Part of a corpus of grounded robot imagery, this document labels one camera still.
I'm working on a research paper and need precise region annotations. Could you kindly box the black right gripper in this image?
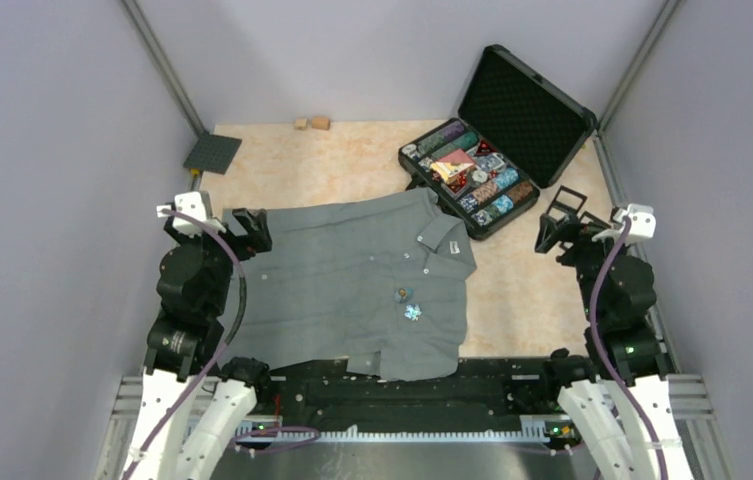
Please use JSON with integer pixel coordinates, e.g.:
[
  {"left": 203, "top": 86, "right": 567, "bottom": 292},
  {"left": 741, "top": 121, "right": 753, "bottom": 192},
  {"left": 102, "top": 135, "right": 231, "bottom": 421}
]
[{"left": 535, "top": 213, "right": 631, "bottom": 321}]

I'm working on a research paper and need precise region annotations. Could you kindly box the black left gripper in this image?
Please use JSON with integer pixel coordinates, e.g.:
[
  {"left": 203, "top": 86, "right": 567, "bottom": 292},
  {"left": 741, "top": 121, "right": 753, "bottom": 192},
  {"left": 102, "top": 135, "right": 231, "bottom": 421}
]
[{"left": 168, "top": 205, "right": 272, "bottom": 314}]

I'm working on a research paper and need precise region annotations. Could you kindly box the grey button shirt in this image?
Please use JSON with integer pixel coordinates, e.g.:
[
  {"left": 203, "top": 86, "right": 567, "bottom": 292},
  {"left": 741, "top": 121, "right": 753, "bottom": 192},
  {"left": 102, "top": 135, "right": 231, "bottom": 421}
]
[{"left": 224, "top": 189, "right": 476, "bottom": 381}]

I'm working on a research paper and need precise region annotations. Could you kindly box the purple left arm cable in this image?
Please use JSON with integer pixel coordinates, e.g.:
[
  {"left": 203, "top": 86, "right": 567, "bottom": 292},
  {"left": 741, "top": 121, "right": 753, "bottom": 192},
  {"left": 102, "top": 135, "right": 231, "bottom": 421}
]
[{"left": 120, "top": 210, "right": 322, "bottom": 480}]

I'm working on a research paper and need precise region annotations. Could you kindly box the black poker chip case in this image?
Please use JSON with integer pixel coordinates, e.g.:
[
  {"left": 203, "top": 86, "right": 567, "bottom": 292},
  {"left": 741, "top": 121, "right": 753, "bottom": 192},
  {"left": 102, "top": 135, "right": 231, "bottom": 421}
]
[{"left": 398, "top": 44, "right": 597, "bottom": 240}]

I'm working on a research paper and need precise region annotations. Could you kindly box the small wooden block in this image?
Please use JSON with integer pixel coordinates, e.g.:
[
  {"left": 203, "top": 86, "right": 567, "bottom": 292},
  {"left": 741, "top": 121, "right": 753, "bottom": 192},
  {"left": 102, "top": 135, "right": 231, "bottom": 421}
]
[{"left": 294, "top": 117, "right": 309, "bottom": 130}]

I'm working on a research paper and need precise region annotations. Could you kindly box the round portrait pin badge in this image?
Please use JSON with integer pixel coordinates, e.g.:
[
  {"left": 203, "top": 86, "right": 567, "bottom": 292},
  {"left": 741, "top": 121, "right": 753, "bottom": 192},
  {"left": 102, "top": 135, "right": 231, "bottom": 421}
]
[{"left": 395, "top": 288, "right": 413, "bottom": 303}]

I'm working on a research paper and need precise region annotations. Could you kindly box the black display frame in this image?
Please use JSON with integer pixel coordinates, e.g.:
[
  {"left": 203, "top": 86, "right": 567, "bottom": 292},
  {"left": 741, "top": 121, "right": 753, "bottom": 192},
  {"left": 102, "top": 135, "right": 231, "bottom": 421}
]
[
  {"left": 579, "top": 211, "right": 611, "bottom": 230},
  {"left": 545, "top": 185, "right": 588, "bottom": 222}
]

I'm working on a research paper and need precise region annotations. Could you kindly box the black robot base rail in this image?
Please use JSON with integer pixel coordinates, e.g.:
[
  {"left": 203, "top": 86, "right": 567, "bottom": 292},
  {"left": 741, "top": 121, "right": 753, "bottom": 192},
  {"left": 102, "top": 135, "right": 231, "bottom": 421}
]
[{"left": 234, "top": 357, "right": 582, "bottom": 449}]

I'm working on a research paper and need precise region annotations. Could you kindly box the black display frame far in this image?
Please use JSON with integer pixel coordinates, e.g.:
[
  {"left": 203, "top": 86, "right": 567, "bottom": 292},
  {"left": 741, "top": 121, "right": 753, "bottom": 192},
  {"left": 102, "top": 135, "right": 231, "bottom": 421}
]
[{"left": 545, "top": 185, "right": 588, "bottom": 222}]

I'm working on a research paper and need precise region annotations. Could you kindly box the blue glitter leaf brooch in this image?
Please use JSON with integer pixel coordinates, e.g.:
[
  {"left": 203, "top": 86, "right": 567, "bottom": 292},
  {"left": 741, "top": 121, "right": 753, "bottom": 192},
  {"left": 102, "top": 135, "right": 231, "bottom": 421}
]
[{"left": 404, "top": 304, "right": 422, "bottom": 322}]

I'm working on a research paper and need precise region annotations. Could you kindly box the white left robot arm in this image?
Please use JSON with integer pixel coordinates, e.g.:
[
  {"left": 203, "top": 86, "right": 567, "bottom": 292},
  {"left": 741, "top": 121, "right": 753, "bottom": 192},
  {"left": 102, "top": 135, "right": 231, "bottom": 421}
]
[{"left": 121, "top": 191, "right": 273, "bottom": 479}]

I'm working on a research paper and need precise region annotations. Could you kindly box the black display frame near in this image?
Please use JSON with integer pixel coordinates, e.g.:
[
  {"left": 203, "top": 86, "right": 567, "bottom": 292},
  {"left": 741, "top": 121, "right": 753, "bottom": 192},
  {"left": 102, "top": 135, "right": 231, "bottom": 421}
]
[{"left": 579, "top": 211, "right": 611, "bottom": 230}]

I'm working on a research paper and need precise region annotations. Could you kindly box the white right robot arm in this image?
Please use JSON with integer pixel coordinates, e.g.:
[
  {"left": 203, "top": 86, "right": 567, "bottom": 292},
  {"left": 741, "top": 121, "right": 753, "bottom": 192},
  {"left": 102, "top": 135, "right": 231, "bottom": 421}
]
[{"left": 535, "top": 200, "right": 693, "bottom": 479}]

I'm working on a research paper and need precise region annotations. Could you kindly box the dark grey lego baseplate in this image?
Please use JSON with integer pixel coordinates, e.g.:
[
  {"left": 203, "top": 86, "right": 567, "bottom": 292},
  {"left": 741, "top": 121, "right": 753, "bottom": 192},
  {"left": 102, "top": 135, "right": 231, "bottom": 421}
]
[{"left": 183, "top": 132, "right": 242, "bottom": 175}]

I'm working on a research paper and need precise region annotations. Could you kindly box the playing card deck box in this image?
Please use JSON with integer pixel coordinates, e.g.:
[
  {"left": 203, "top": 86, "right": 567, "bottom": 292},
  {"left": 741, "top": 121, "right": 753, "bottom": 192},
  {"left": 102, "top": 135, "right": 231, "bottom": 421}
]
[{"left": 430, "top": 149, "right": 476, "bottom": 184}]

